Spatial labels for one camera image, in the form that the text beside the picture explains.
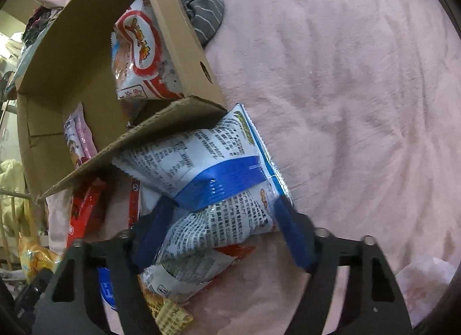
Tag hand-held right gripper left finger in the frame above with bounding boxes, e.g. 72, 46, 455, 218
33, 196, 181, 335

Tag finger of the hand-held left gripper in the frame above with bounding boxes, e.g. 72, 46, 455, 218
12, 268, 55, 326

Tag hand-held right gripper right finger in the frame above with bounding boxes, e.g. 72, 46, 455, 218
271, 194, 414, 335

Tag yellow snack packet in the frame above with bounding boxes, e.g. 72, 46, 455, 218
17, 236, 63, 280

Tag red snack bag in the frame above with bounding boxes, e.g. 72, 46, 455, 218
67, 178, 141, 250

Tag dark blue snack packet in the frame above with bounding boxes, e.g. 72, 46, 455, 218
97, 266, 120, 312

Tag tan cracker packet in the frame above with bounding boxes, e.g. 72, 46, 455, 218
142, 283, 194, 335

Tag white and blue snack bag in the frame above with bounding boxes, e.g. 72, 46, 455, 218
112, 103, 295, 303

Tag pink snack packet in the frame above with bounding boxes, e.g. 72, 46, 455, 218
64, 102, 99, 167

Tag white and orange snack bag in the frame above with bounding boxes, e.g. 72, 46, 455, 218
110, 0, 186, 102

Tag brown cardboard box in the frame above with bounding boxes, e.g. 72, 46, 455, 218
15, 0, 228, 202

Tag pale yellow cloth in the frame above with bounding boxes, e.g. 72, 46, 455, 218
0, 158, 27, 199

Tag pink blanket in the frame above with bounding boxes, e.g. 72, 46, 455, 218
14, 0, 461, 335

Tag grey striped cloth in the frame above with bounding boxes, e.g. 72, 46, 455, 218
169, 0, 226, 48

